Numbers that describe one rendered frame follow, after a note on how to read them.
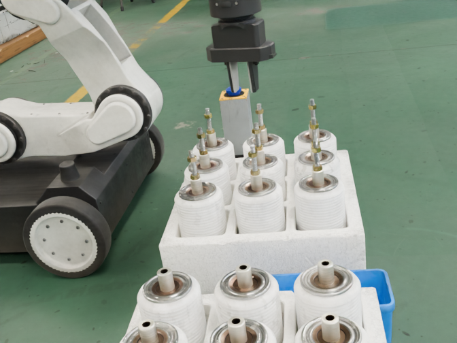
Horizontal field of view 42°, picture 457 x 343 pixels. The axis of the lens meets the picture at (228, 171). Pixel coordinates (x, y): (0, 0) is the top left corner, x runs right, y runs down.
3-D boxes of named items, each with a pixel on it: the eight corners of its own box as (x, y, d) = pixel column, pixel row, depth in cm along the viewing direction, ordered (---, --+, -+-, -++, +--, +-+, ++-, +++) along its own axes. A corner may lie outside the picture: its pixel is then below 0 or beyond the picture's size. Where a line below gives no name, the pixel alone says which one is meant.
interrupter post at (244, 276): (237, 290, 86) (234, 272, 84) (238, 281, 88) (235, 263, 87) (253, 290, 86) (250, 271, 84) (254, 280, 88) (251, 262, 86)
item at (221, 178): (242, 243, 131) (232, 170, 123) (200, 253, 129) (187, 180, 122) (232, 223, 139) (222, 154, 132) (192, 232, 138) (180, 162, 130)
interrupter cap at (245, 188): (283, 184, 115) (283, 180, 115) (263, 201, 110) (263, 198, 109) (251, 177, 119) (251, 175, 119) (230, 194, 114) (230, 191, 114)
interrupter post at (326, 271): (318, 287, 84) (317, 268, 83) (317, 278, 86) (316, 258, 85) (335, 286, 84) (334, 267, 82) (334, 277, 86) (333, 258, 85)
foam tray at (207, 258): (173, 320, 121) (158, 246, 113) (200, 222, 156) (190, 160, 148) (367, 312, 115) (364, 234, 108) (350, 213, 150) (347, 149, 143)
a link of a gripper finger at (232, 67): (240, 88, 108) (236, 54, 105) (234, 94, 105) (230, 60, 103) (232, 88, 109) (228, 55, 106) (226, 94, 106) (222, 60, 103)
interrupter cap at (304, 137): (334, 131, 136) (333, 128, 135) (328, 144, 129) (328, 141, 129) (301, 131, 138) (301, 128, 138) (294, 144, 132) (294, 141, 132)
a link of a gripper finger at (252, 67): (249, 94, 104) (246, 59, 102) (256, 88, 107) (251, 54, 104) (258, 94, 104) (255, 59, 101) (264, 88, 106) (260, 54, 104)
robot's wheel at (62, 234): (34, 280, 141) (11, 207, 133) (43, 267, 145) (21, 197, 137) (113, 278, 137) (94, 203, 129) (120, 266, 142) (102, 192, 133)
